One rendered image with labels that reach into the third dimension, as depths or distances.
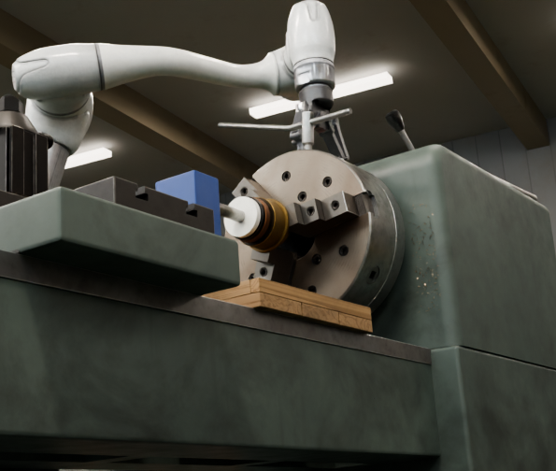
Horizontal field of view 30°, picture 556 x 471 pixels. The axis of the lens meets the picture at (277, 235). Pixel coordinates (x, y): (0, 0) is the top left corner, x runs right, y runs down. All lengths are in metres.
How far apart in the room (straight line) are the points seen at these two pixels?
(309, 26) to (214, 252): 1.13
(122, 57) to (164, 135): 6.21
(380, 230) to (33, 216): 0.83
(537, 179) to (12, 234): 8.48
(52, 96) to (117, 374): 1.16
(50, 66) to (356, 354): 0.97
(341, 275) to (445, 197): 0.26
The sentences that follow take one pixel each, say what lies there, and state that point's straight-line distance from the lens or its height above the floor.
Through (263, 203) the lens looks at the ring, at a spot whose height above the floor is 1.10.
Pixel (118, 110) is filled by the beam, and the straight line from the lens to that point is 7.93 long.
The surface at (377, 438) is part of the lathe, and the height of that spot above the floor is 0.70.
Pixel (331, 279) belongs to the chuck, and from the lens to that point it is 1.76.
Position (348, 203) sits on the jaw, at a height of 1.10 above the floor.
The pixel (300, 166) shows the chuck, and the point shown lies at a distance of 1.84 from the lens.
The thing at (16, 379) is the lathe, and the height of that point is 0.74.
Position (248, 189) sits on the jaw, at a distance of 1.85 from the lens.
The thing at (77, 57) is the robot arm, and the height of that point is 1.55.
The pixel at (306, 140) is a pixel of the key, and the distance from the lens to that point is 1.90.
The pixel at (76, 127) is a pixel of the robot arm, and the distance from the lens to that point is 2.33.
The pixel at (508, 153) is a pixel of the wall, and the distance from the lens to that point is 9.56.
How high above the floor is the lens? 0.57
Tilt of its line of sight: 16 degrees up
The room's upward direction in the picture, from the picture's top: 4 degrees counter-clockwise
